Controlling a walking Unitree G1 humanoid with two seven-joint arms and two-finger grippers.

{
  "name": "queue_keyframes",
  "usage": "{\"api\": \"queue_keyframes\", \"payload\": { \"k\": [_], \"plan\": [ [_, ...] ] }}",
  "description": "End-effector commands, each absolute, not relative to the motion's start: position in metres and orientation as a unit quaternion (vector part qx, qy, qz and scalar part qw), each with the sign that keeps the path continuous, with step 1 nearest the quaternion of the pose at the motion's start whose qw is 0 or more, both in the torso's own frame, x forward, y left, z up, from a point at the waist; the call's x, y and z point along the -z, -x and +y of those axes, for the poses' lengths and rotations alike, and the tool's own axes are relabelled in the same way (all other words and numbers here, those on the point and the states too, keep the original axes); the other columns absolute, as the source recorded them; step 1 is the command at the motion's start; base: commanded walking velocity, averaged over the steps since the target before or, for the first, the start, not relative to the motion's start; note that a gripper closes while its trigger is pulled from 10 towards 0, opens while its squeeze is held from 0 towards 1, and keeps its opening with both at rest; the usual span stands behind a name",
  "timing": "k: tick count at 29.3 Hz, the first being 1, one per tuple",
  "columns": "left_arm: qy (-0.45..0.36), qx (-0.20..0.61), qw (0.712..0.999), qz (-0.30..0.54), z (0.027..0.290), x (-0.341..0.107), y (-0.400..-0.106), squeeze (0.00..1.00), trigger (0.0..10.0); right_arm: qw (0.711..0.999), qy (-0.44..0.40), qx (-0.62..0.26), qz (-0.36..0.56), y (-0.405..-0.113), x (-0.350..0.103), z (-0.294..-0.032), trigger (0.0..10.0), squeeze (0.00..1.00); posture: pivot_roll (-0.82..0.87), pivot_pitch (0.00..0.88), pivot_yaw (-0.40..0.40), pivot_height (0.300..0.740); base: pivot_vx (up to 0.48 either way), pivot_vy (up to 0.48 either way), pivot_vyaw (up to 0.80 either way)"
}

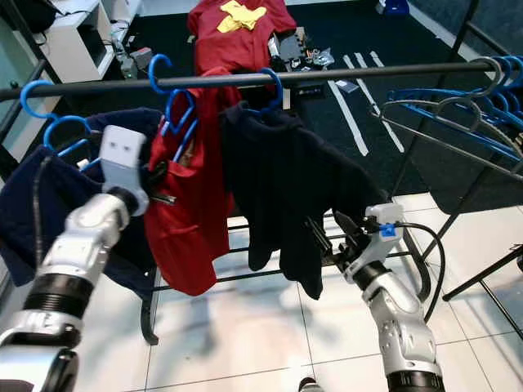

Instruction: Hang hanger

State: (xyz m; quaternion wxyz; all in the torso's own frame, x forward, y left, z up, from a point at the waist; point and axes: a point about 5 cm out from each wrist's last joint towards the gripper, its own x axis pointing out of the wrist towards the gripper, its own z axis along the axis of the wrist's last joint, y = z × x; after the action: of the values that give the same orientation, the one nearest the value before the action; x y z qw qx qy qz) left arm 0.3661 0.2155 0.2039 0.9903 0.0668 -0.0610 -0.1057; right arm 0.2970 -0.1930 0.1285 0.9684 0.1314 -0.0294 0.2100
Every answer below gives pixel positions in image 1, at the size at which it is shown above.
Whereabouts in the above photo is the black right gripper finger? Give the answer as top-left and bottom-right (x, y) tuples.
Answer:
(302, 214), (336, 262)
(331, 209), (369, 242)

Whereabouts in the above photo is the plain red t-shirt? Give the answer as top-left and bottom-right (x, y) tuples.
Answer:
(143, 67), (244, 296)

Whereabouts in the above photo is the grey plastic hanger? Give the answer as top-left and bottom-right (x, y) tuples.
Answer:
(372, 56), (523, 180)

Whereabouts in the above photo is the plain black t-shirt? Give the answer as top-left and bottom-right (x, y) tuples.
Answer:
(217, 100), (391, 301)

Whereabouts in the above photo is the navy blue t-shirt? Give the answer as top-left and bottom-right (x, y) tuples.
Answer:
(0, 108), (158, 301)

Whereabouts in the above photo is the red shirt with yellow star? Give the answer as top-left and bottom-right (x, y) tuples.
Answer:
(186, 0), (297, 76)

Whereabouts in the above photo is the black floor carpet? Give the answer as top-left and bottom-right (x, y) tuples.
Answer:
(12, 0), (523, 215)

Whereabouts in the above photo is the black metal clothes rack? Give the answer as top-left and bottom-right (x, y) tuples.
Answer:
(0, 0), (523, 348)

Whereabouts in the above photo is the white cabinet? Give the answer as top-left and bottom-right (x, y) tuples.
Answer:
(41, 0), (141, 82)

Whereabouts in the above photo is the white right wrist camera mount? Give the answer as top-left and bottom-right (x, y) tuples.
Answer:
(345, 203), (405, 283)

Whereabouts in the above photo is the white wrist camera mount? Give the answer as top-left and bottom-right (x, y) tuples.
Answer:
(100, 125), (150, 215)
(345, 203), (405, 283)

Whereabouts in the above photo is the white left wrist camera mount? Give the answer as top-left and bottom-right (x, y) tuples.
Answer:
(100, 125), (150, 215)

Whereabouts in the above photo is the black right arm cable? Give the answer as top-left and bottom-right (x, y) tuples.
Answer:
(396, 220), (448, 323)

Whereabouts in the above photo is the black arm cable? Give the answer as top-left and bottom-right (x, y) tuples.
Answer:
(31, 143), (107, 274)
(396, 220), (448, 323)

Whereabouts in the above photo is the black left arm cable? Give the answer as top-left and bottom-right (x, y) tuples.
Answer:
(31, 143), (107, 274)

